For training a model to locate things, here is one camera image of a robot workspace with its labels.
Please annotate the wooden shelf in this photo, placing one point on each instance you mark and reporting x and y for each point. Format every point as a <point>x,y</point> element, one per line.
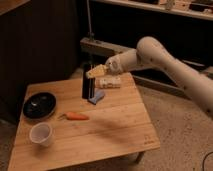
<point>157,8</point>

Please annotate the orange carrot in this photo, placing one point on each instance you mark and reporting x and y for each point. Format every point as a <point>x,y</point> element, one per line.
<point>73,116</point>

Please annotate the black striped eraser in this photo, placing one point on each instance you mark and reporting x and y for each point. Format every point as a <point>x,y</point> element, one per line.
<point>88,87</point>

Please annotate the small white bottle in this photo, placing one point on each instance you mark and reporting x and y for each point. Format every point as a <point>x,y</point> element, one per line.
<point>108,82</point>

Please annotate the wooden table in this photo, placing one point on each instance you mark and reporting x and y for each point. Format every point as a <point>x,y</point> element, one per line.
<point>119,124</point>

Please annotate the metal beam base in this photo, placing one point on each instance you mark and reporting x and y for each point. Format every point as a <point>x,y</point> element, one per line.
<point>105,49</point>

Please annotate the blue sponge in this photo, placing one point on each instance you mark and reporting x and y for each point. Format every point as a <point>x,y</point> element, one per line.
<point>99,94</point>

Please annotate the black bowl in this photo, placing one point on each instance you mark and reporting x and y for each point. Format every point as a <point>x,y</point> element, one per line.
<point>39,105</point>

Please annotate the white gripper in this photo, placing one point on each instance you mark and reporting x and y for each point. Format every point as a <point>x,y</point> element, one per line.
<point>113,66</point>

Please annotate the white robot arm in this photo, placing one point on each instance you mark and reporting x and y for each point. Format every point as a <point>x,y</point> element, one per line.
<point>150,53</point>

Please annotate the metal vertical pole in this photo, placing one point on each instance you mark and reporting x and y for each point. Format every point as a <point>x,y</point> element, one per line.
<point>91,34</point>

